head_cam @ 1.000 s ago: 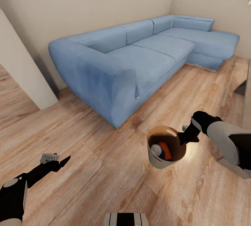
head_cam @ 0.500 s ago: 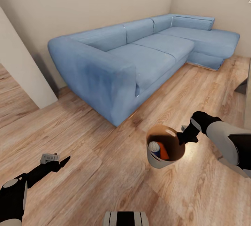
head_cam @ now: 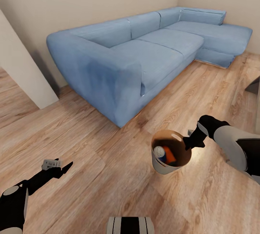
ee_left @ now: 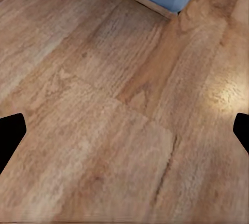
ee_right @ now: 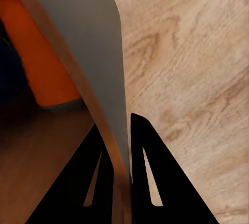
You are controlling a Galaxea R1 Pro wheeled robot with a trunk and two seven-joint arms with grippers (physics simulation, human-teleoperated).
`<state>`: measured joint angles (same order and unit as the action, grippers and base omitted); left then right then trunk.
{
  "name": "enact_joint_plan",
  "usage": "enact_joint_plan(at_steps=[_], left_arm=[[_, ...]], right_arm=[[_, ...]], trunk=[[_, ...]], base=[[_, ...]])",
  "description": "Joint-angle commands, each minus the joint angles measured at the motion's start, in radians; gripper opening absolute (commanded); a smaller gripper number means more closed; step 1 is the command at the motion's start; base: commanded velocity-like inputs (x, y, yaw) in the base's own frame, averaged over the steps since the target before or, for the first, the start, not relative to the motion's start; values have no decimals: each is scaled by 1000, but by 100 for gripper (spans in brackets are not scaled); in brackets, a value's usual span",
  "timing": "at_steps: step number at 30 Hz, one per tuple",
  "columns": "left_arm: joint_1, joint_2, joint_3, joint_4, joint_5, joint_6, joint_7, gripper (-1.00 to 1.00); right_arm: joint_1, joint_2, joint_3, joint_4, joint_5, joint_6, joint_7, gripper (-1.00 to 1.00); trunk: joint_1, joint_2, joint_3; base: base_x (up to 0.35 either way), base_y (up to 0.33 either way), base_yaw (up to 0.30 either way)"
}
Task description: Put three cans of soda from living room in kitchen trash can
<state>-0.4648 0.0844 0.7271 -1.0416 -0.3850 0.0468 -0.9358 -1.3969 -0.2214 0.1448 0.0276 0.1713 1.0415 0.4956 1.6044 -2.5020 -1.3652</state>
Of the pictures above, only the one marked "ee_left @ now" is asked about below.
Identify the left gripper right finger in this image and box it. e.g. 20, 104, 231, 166
233, 113, 249, 154

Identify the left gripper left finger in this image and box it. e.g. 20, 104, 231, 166
0, 113, 26, 174

